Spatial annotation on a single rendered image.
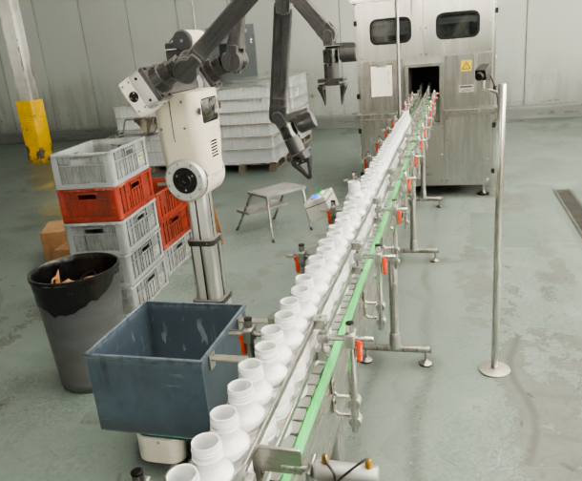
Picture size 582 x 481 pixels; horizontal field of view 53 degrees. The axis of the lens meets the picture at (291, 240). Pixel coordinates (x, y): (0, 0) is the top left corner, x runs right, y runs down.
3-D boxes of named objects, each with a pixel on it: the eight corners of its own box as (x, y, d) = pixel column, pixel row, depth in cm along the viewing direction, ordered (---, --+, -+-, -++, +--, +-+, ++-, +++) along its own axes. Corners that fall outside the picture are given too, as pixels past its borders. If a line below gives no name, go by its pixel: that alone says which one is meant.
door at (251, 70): (262, 132, 1205) (252, 23, 1140) (217, 134, 1232) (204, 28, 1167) (263, 131, 1214) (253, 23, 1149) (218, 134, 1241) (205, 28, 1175)
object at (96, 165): (115, 187, 361) (109, 152, 354) (53, 190, 367) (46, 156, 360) (151, 167, 418) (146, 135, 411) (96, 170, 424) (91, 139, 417)
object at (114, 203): (121, 221, 368) (115, 187, 362) (61, 224, 375) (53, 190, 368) (155, 197, 425) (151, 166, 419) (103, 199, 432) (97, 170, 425)
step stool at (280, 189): (274, 219, 588) (270, 177, 575) (313, 229, 542) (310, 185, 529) (235, 230, 561) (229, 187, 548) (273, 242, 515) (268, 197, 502)
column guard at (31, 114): (44, 163, 1057) (31, 100, 1022) (26, 163, 1067) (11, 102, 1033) (57, 158, 1093) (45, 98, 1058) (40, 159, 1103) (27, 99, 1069)
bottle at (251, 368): (286, 454, 94) (277, 364, 89) (256, 472, 90) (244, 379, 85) (264, 437, 98) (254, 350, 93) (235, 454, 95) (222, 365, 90)
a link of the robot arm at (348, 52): (326, 30, 220) (322, 30, 212) (357, 27, 217) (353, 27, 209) (328, 63, 224) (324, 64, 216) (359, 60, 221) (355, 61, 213)
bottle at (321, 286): (334, 329, 133) (329, 261, 128) (329, 343, 128) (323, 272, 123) (307, 328, 135) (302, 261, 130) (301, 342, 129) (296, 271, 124)
